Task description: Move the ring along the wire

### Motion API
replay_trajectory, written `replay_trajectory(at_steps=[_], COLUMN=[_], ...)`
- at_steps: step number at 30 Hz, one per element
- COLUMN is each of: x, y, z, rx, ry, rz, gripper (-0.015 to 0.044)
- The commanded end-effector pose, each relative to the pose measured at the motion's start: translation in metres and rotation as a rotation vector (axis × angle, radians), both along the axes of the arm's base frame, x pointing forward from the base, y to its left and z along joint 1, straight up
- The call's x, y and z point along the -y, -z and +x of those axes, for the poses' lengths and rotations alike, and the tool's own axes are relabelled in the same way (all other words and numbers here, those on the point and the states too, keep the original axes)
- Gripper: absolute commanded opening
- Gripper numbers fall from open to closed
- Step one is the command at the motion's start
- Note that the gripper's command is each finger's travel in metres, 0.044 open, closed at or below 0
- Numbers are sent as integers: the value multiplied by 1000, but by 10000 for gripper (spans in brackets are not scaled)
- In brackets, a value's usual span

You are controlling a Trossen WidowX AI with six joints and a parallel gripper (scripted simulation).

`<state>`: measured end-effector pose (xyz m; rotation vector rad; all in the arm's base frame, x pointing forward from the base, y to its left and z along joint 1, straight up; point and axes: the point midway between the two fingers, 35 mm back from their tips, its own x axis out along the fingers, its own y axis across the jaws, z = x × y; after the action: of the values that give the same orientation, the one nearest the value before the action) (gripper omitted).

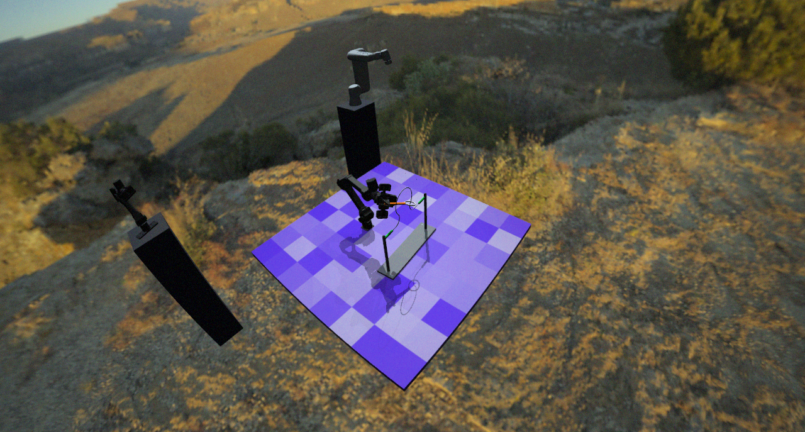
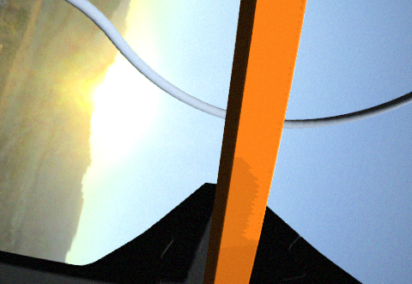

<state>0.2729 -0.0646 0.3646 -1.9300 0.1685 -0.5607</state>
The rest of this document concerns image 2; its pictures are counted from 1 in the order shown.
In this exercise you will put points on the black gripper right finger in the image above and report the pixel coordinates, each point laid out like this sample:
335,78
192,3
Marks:
284,257

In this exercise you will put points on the orange bar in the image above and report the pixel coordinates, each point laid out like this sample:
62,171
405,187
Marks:
264,58

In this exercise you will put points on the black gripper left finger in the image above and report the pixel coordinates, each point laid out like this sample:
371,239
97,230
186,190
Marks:
172,251

